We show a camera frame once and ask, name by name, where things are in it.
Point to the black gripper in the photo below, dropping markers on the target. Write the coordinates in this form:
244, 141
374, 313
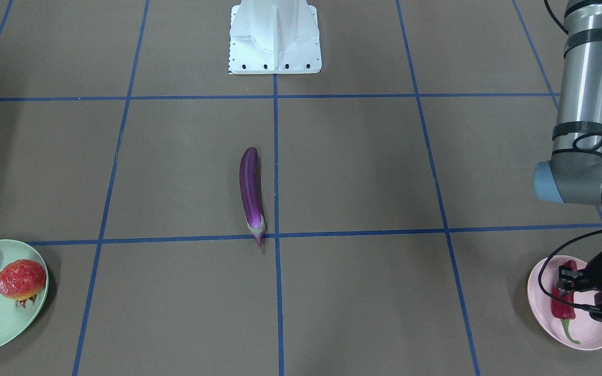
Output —
597, 275

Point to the red chili pepper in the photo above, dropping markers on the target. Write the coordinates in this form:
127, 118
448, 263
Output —
559, 307

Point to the purple eggplant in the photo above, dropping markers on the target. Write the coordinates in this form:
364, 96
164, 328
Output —
250, 193

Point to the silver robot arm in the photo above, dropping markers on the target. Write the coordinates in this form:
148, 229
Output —
573, 174

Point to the pink plate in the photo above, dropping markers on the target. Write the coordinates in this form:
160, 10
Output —
583, 328

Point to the blue tape grid lines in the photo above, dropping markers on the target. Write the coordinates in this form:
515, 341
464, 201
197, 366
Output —
396, 186

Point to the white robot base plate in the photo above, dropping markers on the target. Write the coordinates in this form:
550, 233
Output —
274, 37

